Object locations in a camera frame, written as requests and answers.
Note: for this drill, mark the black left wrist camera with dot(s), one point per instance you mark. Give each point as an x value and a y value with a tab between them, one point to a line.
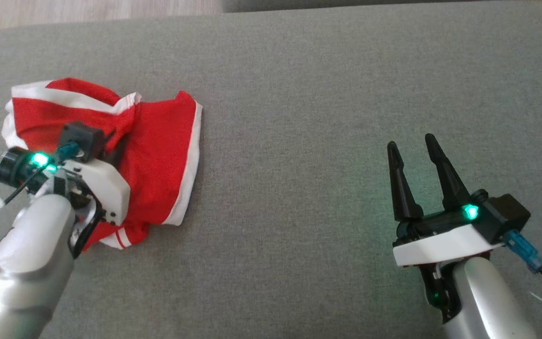
83	139

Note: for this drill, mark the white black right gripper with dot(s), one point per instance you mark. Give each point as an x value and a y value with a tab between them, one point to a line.
440	245

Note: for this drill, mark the red shorts with white stripe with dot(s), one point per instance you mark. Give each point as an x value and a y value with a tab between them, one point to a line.
163	155

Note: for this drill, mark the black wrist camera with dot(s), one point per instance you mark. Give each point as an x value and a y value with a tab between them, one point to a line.
504	214
83	139

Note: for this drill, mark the grey sofa back cushion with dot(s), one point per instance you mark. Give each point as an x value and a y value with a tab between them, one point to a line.
346	4

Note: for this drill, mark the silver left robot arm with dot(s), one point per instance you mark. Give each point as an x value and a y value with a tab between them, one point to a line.
26	263

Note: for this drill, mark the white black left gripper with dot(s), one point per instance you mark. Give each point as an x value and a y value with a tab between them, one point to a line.
108	188

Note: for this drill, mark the grey sofa seat cushion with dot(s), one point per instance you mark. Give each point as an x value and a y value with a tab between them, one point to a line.
299	141

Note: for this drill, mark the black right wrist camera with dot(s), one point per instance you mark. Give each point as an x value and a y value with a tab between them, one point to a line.
504	214

